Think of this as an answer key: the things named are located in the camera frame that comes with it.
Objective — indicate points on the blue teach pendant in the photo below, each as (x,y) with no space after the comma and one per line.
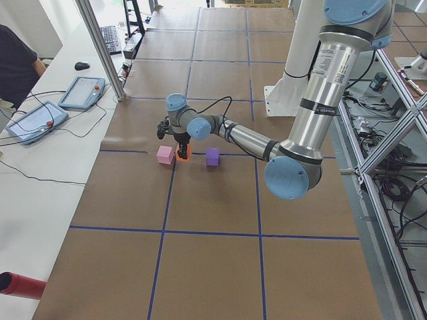
(83,93)
(37,123)

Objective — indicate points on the orange foam cube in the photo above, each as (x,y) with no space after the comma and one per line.
(189,153)

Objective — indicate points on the far blue teach pendant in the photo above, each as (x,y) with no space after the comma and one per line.
(83,93)

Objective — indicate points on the pink foam cube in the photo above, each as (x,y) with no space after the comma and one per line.
(165,155)

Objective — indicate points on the purple foam cube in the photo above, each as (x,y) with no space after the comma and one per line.
(212,156)

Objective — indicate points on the black keyboard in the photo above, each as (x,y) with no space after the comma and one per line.
(111,39)

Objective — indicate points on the aluminium frame post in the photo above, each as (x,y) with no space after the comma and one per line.
(92,25)

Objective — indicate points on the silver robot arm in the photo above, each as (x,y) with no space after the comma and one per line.
(327,40)

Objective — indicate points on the person in dark shirt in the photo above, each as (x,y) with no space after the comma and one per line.
(21,68)

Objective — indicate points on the red cylinder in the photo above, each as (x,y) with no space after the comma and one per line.
(21,286)

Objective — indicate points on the black computer mouse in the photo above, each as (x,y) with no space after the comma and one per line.
(81,65)

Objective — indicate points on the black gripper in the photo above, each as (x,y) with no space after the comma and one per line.
(181,137)

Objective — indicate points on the near blue teach pendant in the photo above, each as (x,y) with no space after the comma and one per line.
(37,123)

